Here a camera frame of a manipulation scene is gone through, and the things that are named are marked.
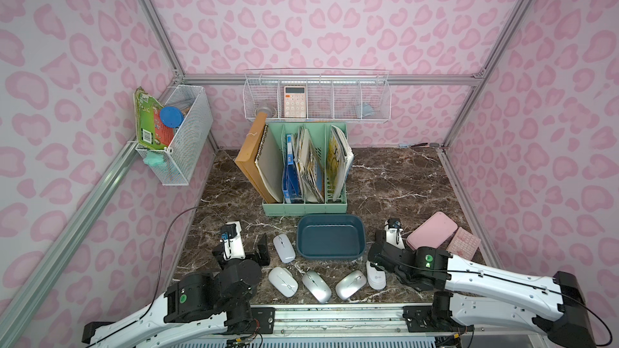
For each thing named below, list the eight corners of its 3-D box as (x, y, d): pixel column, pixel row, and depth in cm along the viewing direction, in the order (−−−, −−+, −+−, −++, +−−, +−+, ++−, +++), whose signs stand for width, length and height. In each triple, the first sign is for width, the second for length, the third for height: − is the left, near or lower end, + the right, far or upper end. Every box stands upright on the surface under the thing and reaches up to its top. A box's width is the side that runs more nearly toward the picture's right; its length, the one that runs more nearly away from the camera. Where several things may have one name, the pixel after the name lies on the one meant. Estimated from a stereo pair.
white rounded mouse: (284, 267, 86) (283, 265, 84) (271, 239, 92) (270, 237, 90) (298, 259, 87) (298, 257, 86) (285, 232, 94) (284, 230, 92)
